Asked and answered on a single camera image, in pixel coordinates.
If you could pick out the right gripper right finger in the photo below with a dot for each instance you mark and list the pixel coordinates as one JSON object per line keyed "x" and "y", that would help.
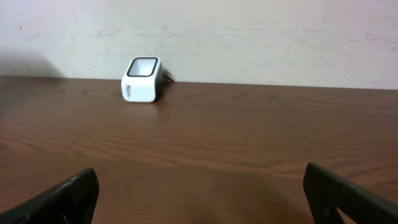
{"x": 328, "y": 194}

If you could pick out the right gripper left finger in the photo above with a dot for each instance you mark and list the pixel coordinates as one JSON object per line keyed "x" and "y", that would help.
{"x": 71, "y": 201}

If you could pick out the white barcode scanner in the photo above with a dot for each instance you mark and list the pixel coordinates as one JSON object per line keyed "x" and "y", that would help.
{"x": 143, "y": 79}

